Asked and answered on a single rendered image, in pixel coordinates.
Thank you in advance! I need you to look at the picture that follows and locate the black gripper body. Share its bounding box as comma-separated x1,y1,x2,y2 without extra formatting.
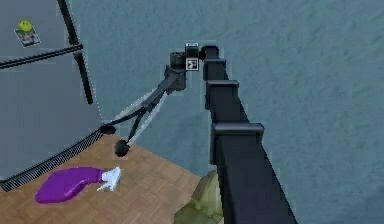
142,51,188,110

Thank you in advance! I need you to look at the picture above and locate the purple spray bottle white head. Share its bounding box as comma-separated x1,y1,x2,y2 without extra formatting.
34,165,122,205

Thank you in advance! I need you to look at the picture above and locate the grey fridge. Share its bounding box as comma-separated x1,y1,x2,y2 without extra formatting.
0,0,105,193

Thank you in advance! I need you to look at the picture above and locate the black fridge handle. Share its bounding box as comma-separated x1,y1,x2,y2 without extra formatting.
73,52,95,105
56,0,81,46

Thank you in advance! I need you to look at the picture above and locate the white patterned card magnet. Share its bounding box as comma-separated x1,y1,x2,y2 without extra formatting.
14,27,41,48

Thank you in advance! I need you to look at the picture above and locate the yellow smiley magnet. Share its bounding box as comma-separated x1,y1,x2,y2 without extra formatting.
17,19,34,33

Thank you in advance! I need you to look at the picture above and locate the olive green lumpy object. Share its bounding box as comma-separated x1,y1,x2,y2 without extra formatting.
173,169,225,224

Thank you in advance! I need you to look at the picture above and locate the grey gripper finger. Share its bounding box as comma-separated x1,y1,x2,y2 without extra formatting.
114,92,169,158
99,87,161,136

